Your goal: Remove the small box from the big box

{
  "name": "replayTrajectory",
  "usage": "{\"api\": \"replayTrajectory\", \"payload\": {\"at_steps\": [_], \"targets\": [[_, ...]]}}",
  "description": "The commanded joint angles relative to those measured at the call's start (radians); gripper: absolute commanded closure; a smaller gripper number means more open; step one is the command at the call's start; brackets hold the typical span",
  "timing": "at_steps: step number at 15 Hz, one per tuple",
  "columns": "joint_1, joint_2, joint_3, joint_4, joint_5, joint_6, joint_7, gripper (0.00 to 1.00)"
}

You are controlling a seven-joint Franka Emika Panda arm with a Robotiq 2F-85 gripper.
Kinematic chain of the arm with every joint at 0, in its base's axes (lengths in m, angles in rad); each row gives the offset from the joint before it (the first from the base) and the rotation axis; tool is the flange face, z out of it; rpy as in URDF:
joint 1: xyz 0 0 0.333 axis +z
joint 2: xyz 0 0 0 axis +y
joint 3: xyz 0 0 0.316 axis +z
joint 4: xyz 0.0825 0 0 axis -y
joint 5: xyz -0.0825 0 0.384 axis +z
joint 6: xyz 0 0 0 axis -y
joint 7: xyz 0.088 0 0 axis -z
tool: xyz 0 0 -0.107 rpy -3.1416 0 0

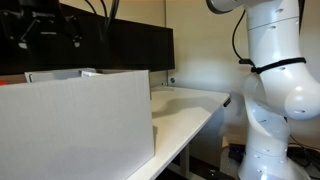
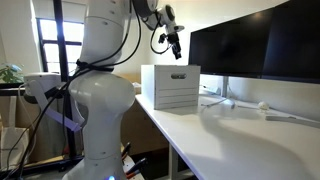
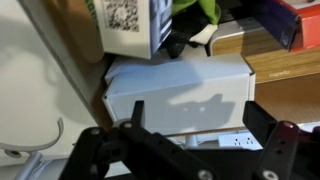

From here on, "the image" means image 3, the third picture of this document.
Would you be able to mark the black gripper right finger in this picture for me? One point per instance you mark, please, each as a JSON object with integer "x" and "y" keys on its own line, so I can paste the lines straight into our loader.
{"x": 290, "y": 153}

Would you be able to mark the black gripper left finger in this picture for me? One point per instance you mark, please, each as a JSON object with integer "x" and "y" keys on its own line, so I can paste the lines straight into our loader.
{"x": 143, "y": 156}

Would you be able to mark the small white shutter glasses box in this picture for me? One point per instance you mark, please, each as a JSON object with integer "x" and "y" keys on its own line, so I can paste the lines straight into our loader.
{"x": 126, "y": 40}

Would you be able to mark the wooden capello box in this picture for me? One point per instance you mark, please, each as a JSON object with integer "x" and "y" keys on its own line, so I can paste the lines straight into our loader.
{"x": 283, "y": 66}

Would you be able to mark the red and blue box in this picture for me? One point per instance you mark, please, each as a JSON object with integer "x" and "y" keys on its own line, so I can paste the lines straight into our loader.
{"x": 310, "y": 23}

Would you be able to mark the big white cardboard box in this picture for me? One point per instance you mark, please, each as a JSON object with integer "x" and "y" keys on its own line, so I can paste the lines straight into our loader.
{"x": 70, "y": 33}

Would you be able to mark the white power strip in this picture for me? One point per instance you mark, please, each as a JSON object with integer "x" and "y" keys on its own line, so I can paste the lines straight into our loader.
{"x": 240, "y": 141}

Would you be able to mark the plain white carton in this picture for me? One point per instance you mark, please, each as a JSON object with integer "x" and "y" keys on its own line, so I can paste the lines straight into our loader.
{"x": 183, "y": 83}

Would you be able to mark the white monitor stand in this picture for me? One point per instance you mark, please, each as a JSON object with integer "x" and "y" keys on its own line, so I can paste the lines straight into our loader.
{"x": 33, "y": 148}

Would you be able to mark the black fabric item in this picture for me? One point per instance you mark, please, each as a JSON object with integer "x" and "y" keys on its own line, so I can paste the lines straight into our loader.
{"x": 181, "y": 36}

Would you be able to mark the green printed bag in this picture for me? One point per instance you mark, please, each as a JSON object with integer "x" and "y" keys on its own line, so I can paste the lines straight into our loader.
{"x": 206, "y": 8}

